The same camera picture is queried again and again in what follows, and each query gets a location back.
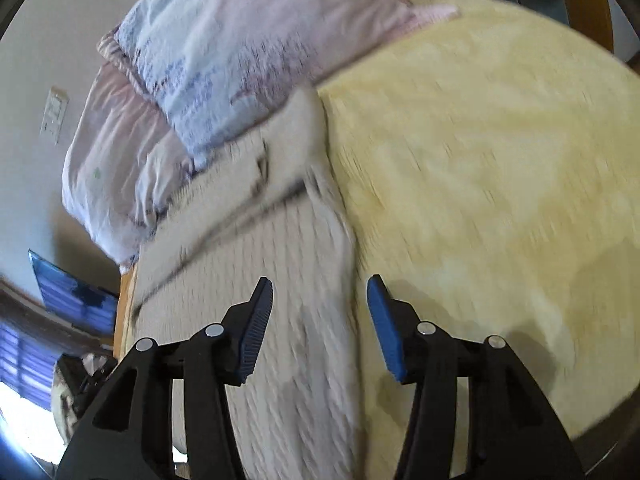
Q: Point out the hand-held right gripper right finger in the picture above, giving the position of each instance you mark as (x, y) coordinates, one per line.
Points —
(387, 332)

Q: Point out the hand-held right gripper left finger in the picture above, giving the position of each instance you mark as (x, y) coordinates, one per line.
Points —
(254, 332)

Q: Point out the beige knitted garment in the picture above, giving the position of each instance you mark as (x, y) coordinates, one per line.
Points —
(295, 240)

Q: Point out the yellow fleece blanket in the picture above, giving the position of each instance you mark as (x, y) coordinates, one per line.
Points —
(475, 170)

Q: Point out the pink floral pillow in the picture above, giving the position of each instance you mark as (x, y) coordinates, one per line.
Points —
(125, 170)
(240, 45)

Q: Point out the wooden bed frame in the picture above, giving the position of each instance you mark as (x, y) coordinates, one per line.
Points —
(125, 305)

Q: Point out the white wall switch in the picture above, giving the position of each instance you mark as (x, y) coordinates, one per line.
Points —
(53, 115)

